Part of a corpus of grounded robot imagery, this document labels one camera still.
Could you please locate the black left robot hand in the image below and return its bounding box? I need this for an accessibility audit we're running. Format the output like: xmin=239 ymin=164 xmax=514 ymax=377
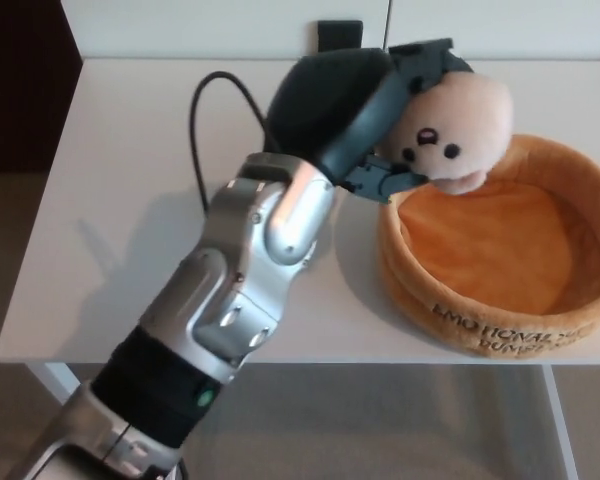
xmin=267 ymin=37 xmax=475 ymax=206

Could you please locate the beige plush dumpling toy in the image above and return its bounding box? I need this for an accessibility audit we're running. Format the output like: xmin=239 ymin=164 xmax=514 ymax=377
xmin=374 ymin=69 xmax=517 ymax=197

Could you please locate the orange round plush plate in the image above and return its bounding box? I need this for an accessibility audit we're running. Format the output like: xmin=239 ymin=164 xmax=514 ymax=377
xmin=376 ymin=131 xmax=600 ymax=360

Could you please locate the black rectangular pad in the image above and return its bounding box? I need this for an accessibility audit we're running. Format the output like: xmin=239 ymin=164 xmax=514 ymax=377
xmin=315 ymin=19 xmax=365 ymax=54

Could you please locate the white cabinet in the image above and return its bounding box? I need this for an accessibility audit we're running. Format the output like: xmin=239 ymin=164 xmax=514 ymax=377
xmin=58 ymin=0 xmax=600 ymax=64

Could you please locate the dark brown wooden cabinet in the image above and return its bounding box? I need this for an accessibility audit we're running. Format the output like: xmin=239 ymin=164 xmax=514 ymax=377
xmin=0 ymin=0 xmax=85 ymax=175

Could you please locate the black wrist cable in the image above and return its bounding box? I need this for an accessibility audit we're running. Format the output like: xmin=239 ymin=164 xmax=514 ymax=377
xmin=189 ymin=71 xmax=284 ymax=215

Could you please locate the white metal table leg frame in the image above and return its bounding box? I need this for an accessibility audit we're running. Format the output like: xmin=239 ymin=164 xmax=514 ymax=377
xmin=26 ymin=361 xmax=83 ymax=407
xmin=541 ymin=364 xmax=575 ymax=480

